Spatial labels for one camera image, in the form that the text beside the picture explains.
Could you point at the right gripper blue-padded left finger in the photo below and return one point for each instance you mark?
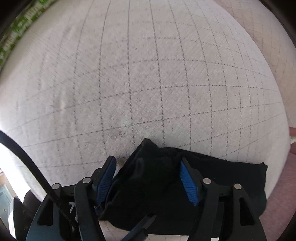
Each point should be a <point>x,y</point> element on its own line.
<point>102,179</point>

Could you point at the red upholstered bed frame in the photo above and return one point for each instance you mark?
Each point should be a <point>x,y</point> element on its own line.
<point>281,203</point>

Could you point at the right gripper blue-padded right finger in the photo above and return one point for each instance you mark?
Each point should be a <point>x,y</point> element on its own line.
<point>192,182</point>

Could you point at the green patterned quilt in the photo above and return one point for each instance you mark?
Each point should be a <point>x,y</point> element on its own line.
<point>25,14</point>

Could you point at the black pants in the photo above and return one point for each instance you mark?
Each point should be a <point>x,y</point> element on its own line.
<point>150,183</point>

